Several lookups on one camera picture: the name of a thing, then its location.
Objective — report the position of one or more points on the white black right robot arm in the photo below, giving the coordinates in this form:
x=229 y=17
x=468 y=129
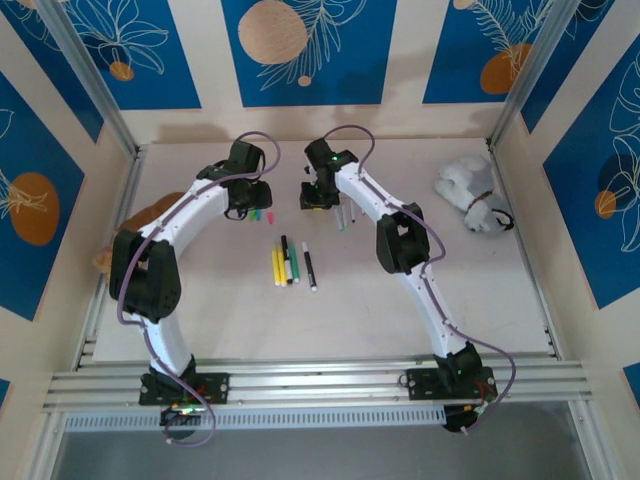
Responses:
x=440 y=310

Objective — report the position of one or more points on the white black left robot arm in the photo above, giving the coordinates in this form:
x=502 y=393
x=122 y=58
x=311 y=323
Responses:
x=165 y=340

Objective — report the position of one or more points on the thin white pen cyan end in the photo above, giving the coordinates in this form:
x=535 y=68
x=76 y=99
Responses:
x=340 y=220

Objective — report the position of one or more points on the white marker black end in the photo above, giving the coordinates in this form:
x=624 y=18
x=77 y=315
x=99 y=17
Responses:
x=285 y=245

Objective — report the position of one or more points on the yellow marker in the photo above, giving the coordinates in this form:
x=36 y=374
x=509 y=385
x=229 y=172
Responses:
x=281 y=270
x=275 y=265

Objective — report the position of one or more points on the black marker white ends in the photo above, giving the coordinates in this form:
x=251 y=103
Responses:
x=310 y=270

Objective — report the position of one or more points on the teal green marker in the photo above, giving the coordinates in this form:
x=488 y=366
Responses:
x=294 y=267

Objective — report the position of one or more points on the orange plush toy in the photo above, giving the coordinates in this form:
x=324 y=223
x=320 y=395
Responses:
x=150 y=210

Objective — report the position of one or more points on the white grey plush dog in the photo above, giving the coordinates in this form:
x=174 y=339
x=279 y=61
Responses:
x=465 y=180

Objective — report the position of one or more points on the aluminium left upright post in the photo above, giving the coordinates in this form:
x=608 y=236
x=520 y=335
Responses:
x=95 y=85

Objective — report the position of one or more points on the aluminium upright post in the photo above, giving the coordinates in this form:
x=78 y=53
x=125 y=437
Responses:
x=95 y=85
x=530 y=75

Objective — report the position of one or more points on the aluminium front frame rails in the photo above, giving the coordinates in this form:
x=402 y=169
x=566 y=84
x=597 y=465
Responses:
x=325 y=387

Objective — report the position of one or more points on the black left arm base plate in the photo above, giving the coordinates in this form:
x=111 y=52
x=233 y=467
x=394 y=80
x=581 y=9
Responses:
x=215 y=387

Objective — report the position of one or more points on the aluminium left side rail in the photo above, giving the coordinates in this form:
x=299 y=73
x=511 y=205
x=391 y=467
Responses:
x=90 y=340

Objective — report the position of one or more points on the aluminium rail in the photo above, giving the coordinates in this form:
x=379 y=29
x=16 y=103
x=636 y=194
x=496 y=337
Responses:
x=90 y=340
x=542 y=300

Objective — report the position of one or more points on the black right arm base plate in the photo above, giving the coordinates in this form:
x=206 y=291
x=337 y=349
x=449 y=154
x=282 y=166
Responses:
x=425 y=385

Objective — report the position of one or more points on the aluminium right upright post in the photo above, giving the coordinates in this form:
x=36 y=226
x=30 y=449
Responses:
x=530 y=75

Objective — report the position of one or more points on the aluminium right side rail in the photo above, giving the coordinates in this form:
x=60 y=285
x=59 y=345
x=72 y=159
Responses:
x=542 y=300

